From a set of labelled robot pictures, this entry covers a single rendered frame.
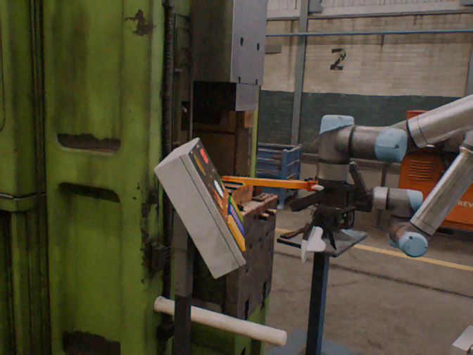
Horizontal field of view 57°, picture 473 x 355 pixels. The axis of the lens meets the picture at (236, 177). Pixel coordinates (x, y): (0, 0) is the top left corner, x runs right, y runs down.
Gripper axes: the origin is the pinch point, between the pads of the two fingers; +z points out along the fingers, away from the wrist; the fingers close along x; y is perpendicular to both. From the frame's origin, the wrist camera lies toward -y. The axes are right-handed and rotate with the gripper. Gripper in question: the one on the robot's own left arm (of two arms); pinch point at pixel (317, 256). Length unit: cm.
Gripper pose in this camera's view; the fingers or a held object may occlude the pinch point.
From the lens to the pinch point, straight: 114.1
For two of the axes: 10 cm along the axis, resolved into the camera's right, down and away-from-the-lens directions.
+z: -0.5, 9.8, 1.8
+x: 6.9, -1.0, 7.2
